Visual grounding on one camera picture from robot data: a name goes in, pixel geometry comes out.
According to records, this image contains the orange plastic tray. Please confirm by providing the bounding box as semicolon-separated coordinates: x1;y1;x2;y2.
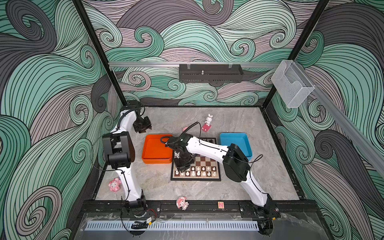
142;134;173;164

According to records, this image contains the clear acrylic holder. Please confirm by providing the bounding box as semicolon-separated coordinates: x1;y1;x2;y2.
271;60;315;109

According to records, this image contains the aluminium rail right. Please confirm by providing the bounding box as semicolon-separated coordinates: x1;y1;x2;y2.
313;86;384;177

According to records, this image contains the red letter block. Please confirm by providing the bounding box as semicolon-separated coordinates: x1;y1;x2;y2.
218;202;225;209

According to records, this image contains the aluminium rail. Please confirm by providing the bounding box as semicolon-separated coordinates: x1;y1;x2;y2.
313;86;384;177
108;61;281;69

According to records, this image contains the black wall shelf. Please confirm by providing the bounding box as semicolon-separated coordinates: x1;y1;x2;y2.
179;64;244;84

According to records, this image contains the pink melody figurine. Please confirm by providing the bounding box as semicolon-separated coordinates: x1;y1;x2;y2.
176;196;189;211

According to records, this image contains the black frame post left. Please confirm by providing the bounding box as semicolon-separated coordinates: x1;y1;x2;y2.
72;0;128;106

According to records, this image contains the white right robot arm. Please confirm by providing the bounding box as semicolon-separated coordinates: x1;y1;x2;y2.
166;134;278;214

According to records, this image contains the aluminium rail back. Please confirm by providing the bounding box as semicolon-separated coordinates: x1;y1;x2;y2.
108;61;281;69

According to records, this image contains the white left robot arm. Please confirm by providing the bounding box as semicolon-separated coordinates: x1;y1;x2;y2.
102;101;152;213

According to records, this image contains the white slotted cable duct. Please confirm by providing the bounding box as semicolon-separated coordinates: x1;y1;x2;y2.
84;220;259;232

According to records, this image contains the black frame post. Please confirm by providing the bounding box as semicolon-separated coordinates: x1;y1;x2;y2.
72;0;128;106
262;0;329;112

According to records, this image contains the pink kitty figurine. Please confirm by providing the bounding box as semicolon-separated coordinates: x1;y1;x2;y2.
109;178;122;192

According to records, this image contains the white bunny phone stand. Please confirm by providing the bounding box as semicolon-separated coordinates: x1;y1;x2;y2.
202;114;213;132

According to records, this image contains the blue plastic tray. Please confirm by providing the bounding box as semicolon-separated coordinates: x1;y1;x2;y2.
220;133;253;161

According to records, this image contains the folding chess board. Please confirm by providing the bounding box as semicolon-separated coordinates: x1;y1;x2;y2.
171;152;221;182

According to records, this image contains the black frame post right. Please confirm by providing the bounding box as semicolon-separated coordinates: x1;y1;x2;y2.
262;0;329;112

